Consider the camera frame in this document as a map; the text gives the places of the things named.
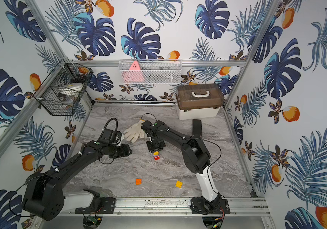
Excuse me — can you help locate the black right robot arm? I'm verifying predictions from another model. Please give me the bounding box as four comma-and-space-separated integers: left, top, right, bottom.
141, 119, 222, 214

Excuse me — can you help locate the yellow small lego brick front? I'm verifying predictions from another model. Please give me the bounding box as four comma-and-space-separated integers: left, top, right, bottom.
175, 181, 183, 189

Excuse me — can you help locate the clear wall shelf tray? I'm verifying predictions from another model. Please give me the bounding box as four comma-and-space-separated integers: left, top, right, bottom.
118, 59, 183, 85

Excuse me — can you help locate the white knit work glove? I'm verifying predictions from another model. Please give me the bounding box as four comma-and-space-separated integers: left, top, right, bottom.
123, 120, 145, 143

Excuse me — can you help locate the brown lid tool box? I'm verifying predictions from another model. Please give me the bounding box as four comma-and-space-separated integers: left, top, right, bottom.
176, 84, 224, 120

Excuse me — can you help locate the black wire basket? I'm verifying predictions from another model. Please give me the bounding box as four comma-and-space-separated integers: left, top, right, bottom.
33, 59, 93, 116

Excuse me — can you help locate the pink triangle object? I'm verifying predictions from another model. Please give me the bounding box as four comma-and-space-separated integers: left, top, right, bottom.
122, 61, 144, 84

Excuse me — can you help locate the orange small lego brick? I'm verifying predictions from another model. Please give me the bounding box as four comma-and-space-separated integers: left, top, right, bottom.
135, 178, 142, 185

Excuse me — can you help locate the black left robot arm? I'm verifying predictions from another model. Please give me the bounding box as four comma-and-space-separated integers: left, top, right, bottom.
22, 130, 132, 221

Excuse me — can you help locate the black battery box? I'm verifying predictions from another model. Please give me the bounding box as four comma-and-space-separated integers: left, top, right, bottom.
192, 119, 203, 138

